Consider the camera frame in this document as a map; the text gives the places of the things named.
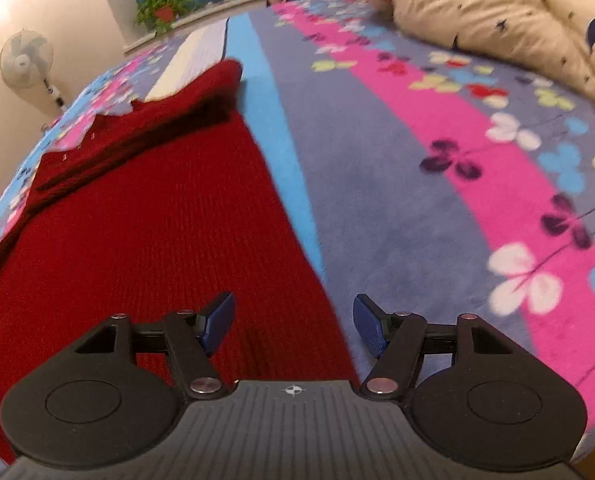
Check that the floral striped bed sheet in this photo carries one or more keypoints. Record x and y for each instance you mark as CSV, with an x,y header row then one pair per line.
x,y
377,160

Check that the white standing fan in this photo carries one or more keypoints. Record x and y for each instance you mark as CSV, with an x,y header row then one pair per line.
x,y
25,60

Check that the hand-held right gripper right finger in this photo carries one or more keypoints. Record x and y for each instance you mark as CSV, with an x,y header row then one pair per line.
x,y
370,325

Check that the red knitted sweater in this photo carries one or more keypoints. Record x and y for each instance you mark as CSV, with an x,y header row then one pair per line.
x,y
152,235

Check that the potted green plant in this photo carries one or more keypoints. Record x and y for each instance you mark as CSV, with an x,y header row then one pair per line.
x,y
165,12

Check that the white window sill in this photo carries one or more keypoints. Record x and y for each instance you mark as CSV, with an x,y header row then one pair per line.
x,y
212,10

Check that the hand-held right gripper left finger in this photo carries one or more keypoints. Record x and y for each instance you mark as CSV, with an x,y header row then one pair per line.
x,y
220,322

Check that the cream star print quilt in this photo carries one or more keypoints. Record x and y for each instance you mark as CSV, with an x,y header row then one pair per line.
x,y
477,5

